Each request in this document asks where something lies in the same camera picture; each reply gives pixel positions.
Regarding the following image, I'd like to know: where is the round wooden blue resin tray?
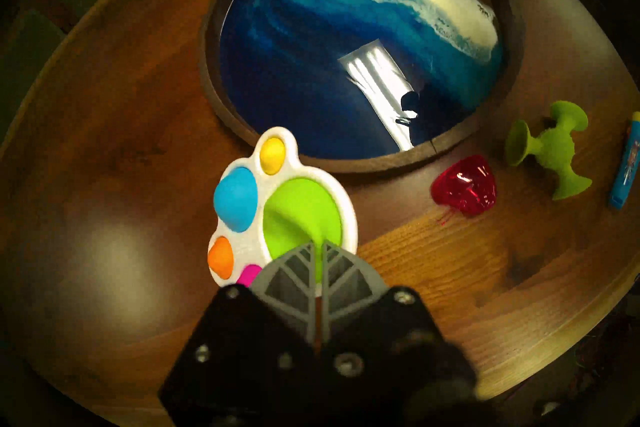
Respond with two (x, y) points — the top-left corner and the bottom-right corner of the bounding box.
(199, 0), (526, 175)

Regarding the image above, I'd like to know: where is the lime green suction cup toy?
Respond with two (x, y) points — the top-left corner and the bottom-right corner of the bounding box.
(504, 100), (593, 201)

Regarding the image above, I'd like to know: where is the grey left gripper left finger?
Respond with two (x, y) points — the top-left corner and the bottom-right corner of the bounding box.
(249, 240), (322, 347)

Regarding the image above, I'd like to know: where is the red translucent heart toy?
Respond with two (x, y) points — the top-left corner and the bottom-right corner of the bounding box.
(431, 154), (498, 226)

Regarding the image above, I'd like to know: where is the blue tube toy yellow cap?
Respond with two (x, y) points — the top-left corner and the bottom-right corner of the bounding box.
(608, 111), (640, 209)

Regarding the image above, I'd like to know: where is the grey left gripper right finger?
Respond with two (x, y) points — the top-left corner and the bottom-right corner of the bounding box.
(321, 239), (391, 346)

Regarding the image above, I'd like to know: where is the white multicolour pop bubble toy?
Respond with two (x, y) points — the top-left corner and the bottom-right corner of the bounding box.
(207, 126), (359, 287)

